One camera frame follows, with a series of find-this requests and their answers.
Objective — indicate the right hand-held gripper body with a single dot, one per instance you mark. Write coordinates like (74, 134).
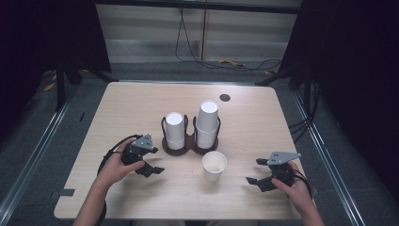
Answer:
(282, 172)

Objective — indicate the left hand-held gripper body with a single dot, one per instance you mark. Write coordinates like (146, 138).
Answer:
(138, 153)

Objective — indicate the short stack of white cups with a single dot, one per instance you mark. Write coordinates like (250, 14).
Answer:
(175, 132)

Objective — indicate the dark wooden cup holder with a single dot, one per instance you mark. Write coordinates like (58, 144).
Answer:
(189, 146)

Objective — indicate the white paper cup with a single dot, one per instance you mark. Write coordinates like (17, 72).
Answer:
(214, 169)

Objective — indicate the person's right hand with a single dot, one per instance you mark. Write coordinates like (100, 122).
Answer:
(298, 193)

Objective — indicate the person's left hand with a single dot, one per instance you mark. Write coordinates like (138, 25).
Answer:
(114, 171)

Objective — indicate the tall stack of white cups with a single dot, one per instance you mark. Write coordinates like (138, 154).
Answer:
(207, 125)

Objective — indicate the small black floor strip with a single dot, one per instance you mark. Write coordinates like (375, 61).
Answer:
(82, 116)

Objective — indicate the dark round table grommet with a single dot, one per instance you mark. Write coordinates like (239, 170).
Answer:
(225, 97)

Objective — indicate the grey tape strip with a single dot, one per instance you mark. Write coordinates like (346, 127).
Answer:
(64, 192)

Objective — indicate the black metal stand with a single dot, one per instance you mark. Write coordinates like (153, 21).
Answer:
(273, 78)
(60, 91)

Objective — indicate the yellow floor tape piece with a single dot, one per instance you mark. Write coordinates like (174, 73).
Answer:
(232, 63)
(49, 87)
(269, 72)

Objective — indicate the dark curtain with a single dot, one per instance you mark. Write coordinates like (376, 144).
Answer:
(47, 31)
(360, 62)

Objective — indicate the black overhead beam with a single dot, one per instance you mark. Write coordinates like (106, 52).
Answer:
(219, 6)

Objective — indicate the metal floor rail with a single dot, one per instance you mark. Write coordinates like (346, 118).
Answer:
(39, 147)
(326, 157)

